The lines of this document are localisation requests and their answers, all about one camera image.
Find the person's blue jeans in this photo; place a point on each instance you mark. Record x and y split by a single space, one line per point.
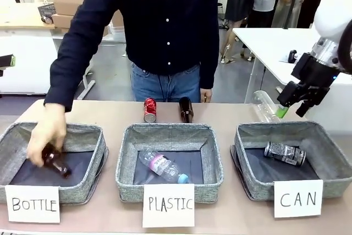
165 86

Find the white table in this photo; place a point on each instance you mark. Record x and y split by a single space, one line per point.
275 42

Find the wooden top desk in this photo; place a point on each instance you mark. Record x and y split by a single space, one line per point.
19 19

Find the white paper label CAN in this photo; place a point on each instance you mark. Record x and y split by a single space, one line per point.
298 199

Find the crushed red can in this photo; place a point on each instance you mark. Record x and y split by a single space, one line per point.
150 109

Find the clear plastic storage box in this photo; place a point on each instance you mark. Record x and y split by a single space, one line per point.
118 32

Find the crushed black can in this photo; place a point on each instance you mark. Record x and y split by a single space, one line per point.
284 153

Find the plastic bottle with blue cap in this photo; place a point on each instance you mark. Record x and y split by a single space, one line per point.
162 164

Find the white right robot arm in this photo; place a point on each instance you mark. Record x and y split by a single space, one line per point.
328 12

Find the grey fabric basket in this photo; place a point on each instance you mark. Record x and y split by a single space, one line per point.
82 188
126 163
330 169

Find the brown glass bottle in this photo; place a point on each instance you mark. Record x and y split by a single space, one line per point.
186 109
59 164

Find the black mesh basket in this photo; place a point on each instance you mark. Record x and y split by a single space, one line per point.
46 10

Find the small black device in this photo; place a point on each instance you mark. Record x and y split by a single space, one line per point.
292 56

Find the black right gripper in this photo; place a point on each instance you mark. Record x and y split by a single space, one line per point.
319 76

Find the person's left forearm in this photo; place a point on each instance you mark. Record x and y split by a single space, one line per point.
210 59

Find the flat cardboard box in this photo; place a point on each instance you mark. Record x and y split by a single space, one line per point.
61 21

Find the person's left hand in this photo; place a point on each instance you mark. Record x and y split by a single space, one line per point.
206 95

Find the white paper label PLASTIC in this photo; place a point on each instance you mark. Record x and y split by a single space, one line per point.
168 206

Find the black tripod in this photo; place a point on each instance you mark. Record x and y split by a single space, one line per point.
294 1

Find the person's right hand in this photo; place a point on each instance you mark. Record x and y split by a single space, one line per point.
48 133

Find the person's dark shirt torso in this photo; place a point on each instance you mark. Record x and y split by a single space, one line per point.
165 20

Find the white desk leg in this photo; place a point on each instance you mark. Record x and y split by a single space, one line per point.
86 81

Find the person's right forearm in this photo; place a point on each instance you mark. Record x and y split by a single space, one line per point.
68 64

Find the clear plastic bottle without label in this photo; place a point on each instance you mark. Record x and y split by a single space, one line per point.
265 107

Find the white paper label BOTTLE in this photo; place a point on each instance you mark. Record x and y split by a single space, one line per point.
32 204

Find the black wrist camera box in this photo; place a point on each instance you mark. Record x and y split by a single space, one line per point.
301 67

